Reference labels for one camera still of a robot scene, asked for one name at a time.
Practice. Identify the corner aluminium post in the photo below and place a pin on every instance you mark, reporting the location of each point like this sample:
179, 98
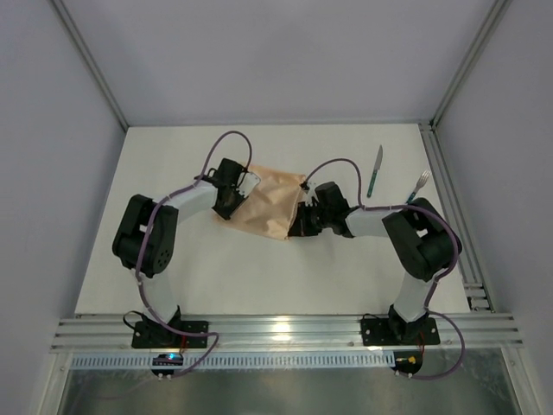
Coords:
82, 49
477, 46

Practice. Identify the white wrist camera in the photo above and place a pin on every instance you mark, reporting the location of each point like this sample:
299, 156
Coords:
307, 192
247, 183

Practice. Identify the green handled fork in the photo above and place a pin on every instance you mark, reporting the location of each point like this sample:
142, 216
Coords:
420, 183

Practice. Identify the slotted grey cable duct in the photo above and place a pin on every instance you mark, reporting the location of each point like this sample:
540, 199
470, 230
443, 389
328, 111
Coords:
240, 360

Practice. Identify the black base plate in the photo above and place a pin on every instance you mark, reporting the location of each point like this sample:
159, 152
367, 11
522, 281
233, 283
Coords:
149, 334
385, 331

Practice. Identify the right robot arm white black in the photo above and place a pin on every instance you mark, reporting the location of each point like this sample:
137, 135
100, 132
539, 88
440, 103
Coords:
423, 242

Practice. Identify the aluminium rail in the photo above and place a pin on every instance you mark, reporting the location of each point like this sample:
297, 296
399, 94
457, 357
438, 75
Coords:
90, 333
471, 270

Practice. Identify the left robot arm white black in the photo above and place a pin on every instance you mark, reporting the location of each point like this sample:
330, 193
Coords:
145, 240

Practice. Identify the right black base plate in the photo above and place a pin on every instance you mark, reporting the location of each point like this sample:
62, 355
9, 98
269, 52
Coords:
385, 331

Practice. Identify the green handled knife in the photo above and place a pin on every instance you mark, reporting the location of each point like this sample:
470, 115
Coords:
375, 170

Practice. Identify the left controller board with led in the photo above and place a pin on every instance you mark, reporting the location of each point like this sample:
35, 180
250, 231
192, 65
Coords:
166, 365

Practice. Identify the right controller board yellow plug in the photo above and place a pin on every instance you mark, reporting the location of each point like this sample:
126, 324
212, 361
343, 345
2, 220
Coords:
407, 362

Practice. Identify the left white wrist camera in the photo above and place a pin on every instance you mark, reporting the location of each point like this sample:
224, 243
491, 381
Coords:
247, 183

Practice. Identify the front aluminium rail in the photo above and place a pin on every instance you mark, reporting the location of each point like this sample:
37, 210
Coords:
90, 333

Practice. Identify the right side aluminium rail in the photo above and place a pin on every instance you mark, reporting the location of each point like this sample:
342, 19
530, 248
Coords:
471, 270

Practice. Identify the beige satin napkin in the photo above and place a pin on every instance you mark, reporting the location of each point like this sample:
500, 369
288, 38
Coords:
271, 207

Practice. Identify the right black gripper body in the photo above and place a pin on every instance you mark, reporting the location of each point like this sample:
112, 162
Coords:
302, 222

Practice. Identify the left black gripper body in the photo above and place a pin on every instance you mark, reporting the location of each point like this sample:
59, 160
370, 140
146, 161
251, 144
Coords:
231, 201

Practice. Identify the right corner aluminium post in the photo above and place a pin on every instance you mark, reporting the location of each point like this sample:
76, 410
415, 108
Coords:
477, 46

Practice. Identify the left corner aluminium post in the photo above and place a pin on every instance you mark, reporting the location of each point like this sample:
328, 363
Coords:
82, 49

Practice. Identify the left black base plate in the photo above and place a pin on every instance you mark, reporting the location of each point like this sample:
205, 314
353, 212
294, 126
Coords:
149, 334

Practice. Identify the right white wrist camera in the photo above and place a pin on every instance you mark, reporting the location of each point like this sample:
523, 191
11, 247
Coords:
307, 192

